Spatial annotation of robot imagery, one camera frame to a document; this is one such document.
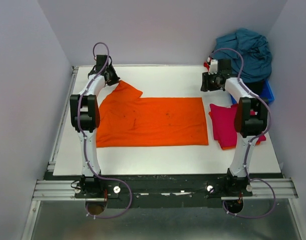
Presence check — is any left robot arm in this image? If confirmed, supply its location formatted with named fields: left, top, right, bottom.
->
left=69, top=54, right=120, bottom=179

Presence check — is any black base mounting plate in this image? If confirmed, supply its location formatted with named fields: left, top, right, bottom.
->
left=42, top=173, right=284, bottom=212

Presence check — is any red crumpled t shirt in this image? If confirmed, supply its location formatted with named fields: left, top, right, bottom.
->
left=203, top=61, right=210, bottom=71

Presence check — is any folded magenta t shirt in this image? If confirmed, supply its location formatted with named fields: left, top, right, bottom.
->
left=209, top=102, right=266, bottom=149

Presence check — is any aluminium extrusion rail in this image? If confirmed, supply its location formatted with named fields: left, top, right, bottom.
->
left=33, top=178, right=298, bottom=201

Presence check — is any blue plastic bin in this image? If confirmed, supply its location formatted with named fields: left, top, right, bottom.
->
left=230, top=79, right=275, bottom=105

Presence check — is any teal crumpled t shirt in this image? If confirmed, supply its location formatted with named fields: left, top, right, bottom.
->
left=212, top=28, right=272, bottom=83

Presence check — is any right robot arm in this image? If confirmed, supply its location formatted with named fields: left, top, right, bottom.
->
left=200, top=57, right=270, bottom=178

